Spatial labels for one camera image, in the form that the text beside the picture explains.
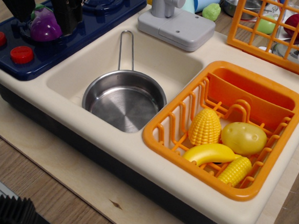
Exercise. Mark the yellow toy corn upright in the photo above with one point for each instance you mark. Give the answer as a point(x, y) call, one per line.
point(205, 128)

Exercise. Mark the steel pan with handle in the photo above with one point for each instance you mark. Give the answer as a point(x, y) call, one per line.
point(125, 98)

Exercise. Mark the light plywood board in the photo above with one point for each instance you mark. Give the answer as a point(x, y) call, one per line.
point(68, 188)

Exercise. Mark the light blue toy cup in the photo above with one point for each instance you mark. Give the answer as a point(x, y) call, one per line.
point(196, 6)

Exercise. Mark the light green toy vegetable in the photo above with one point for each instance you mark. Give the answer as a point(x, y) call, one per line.
point(211, 11)

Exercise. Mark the yellow toy corn lying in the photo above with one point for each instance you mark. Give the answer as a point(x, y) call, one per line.
point(236, 171)

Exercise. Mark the navy blue toy stove top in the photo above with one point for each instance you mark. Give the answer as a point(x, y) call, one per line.
point(98, 17)

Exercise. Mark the grey toy faucet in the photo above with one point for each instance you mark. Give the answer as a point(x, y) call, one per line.
point(168, 22)

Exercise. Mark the yellow toy potato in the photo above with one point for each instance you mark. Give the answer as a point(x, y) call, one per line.
point(243, 138)

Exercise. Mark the green toy apple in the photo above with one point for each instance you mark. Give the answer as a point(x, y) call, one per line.
point(265, 26)

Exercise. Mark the red stove knob right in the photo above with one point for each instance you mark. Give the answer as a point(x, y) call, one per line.
point(21, 54)

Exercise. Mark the steel pot in background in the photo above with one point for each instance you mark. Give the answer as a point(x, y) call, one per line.
point(229, 7)

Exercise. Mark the orange dish drying rack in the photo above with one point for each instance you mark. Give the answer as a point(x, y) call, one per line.
point(236, 95)

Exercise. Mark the orange grid basket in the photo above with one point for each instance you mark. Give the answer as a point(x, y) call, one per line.
point(278, 47)

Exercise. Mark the dark red toy fruit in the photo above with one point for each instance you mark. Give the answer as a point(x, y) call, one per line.
point(292, 21)

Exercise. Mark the purple toy eggplant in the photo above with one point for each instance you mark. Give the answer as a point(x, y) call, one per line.
point(44, 26)

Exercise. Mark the yellow toy banana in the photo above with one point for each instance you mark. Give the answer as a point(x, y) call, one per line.
point(210, 153)

